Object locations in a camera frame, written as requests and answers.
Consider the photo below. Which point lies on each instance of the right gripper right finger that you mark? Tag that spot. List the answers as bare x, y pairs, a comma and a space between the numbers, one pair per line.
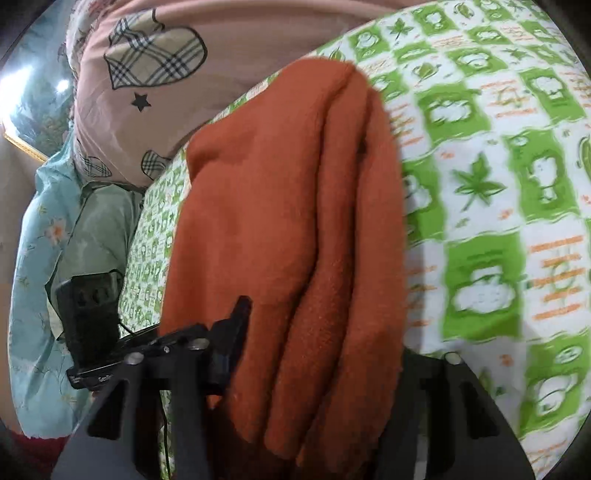
444, 425

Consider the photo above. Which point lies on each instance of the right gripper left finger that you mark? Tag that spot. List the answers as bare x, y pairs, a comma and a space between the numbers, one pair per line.
170, 378

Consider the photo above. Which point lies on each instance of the orange cloth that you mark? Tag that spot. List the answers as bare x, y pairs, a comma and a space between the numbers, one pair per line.
296, 201

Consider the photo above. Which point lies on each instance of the red sleeve forearm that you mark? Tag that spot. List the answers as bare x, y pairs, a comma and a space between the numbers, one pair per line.
28, 458

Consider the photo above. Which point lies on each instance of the grey-green pillow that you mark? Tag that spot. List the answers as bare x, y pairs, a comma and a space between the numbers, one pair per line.
99, 241

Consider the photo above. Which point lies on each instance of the light blue floral quilt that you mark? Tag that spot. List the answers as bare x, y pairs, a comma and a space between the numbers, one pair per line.
45, 403

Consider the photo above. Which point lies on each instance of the pink heart pattern pillow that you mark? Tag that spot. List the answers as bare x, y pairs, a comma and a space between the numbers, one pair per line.
149, 72

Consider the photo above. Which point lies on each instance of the green white patterned bedsheet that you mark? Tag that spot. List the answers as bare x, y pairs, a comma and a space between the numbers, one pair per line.
491, 107

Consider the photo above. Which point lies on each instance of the gold framed wall painting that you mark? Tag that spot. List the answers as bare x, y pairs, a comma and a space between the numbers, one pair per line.
37, 83

